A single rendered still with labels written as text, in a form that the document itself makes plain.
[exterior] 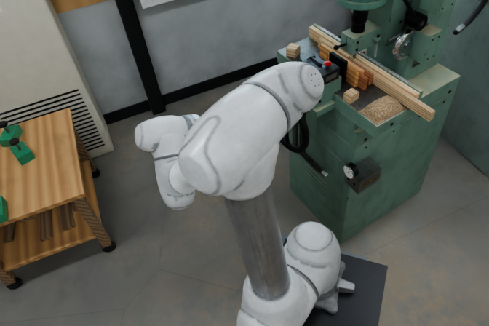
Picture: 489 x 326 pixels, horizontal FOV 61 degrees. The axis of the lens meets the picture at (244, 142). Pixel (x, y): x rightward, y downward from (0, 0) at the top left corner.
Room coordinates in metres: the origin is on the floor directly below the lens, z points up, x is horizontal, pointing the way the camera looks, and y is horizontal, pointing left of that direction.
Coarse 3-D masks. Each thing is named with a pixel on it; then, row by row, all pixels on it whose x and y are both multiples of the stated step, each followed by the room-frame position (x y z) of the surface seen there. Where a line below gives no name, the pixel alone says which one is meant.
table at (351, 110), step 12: (312, 48) 1.51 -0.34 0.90; (288, 60) 1.45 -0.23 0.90; (324, 60) 1.41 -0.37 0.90; (348, 84) 1.24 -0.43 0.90; (372, 84) 1.22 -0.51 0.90; (336, 96) 1.18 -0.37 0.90; (360, 96) 1.16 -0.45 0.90; (372, 96) 1.15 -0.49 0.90; (312, 108) 1.16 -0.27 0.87; (324, 108) 1.15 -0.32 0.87; (348, 108) 1.12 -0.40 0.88; (360, 108) 1.09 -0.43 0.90; (408, 108) 1.06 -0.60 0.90; (360, 120) 1.06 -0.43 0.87; (396, 120) 1.04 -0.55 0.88; (372, 132) 1.01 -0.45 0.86; (384, 132) 1.01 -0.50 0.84
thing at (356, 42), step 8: (368, 24) 1.37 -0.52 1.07; (344, 32) 1.34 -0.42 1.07; (352, 32) 1.33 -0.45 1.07; (368, 32) 1.32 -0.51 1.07; (376, 32) 1.33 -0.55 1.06; (344, 40) 1.32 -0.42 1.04; (352, 40) 1.29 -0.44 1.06; (360, 40) 1.30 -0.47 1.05; (368, 40) 1.32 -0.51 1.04; (344, 48) 1.32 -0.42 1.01; (352, 48) 1.28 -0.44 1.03; (360, 48) 1.30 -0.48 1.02
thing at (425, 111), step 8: (320, 40) 1.51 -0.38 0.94; (376, 80) 1.21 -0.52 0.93; (384, 80) 1.19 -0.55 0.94; (384, 88) 1.17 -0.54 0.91; (392, 88) 1.14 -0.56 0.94; (400, 88) 1.13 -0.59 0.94; (392, 96) 1.13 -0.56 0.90; (400, 96) 1.10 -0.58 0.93; (408, 96) 1.08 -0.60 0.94; (408, 104) 1.07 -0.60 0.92; (416, 104) 1.04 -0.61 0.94; (424, 104) 1.03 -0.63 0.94; (416, 112) 1.03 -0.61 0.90; (424, 112) 1.01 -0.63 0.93; (432, 112) 0.99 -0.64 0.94
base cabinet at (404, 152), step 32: (448, 96) 1.31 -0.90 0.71; (320, 128) 1.25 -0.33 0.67; (416, 128) 1.23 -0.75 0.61; (320, 160) 1.23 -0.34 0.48; (352, 160) 1.07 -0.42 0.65; (384, 160) 1.15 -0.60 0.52; (416, 160) 1.27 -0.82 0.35; (320, 192) 1.22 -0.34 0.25; (352, 192) 1.08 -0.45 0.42; (384, 192) 1.18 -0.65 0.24; (416, 192) 1.31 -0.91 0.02; (352, 224) 1.09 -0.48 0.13
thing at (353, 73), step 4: (328, 52) 1.36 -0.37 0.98; (328, 56) 1.36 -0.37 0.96; (328, 60) 1.35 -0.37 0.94; (348, 64) 1.27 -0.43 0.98; (348, 68) 1.25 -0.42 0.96; (352, 68) 1.24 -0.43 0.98; (356, 68) 1.23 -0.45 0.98; (348, 72) 1.25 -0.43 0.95; (352, 72) 1.23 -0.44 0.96; (356, 72) 1.22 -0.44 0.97; (348, 76) 1.25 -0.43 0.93; (352, 76) 1.23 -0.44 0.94; (356, 76) 1.22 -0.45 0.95; (348, 80) 1.25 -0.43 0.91; (352, 80) 1.23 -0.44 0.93; (356, 80) 1.22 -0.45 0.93; (352, 84) 1.23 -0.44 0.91; (356, 84) 1.22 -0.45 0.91
